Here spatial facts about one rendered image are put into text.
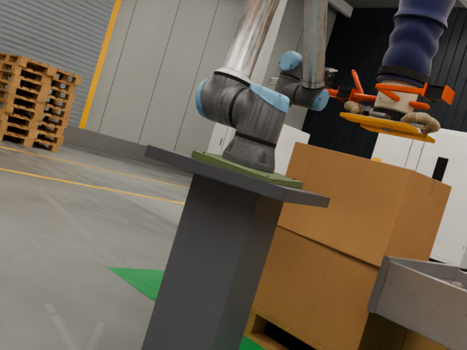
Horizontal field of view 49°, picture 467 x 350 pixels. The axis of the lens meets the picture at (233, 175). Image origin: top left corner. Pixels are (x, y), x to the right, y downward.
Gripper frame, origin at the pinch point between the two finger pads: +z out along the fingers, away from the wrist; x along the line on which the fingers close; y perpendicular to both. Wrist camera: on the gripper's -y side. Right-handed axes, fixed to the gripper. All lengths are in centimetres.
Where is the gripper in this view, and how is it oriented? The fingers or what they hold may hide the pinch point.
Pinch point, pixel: (329, 85)
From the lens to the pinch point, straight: 246.8
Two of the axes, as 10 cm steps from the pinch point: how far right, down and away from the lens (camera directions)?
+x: 2.9, -9.6, -0.3
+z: 6.6, 1.8, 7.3
